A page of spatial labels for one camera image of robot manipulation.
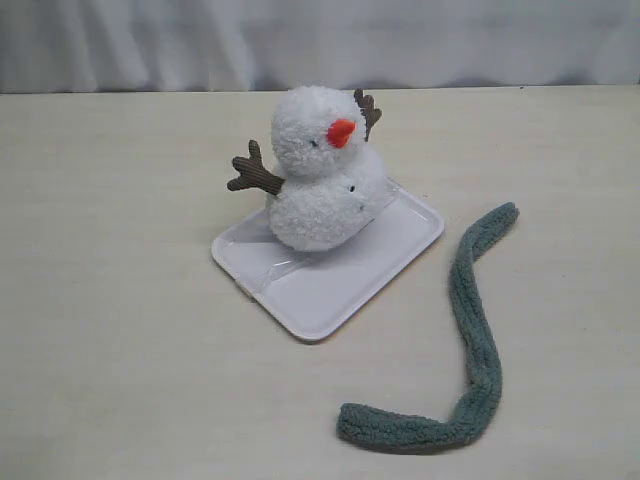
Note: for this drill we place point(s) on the white plush snowman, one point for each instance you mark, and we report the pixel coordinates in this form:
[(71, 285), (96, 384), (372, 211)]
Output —
[(328, 182)]

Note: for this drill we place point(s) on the white curtain backdrop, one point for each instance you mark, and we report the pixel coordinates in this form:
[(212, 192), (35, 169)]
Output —
[(108, 46)]

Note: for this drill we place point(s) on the white plastic tray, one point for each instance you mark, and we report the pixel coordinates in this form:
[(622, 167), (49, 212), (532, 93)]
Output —
[(311, 295)]

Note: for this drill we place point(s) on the green fleece scarf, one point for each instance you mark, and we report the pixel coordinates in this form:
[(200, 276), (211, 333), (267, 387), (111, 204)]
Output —
[(376, 429)]

